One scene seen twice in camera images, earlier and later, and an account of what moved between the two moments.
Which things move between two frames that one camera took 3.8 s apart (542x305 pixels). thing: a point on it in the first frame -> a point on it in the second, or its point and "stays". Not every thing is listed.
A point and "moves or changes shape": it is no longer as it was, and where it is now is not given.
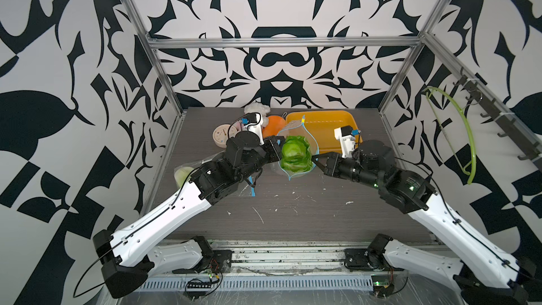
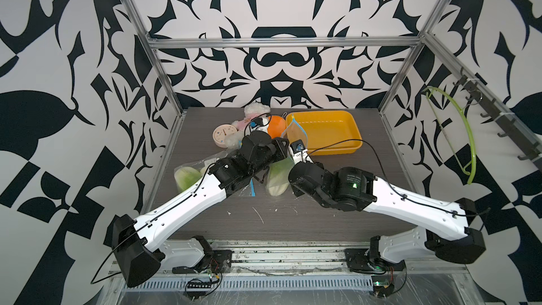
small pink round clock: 221,133 stays
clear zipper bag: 181,174 stays
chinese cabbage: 181,174 stays
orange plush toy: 274,125 stays
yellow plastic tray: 322,124 stays
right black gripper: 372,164 -> 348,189
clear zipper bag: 298,146 moves or changes shape
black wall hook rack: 514,129 stays
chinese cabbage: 296,154 moves or changes shape
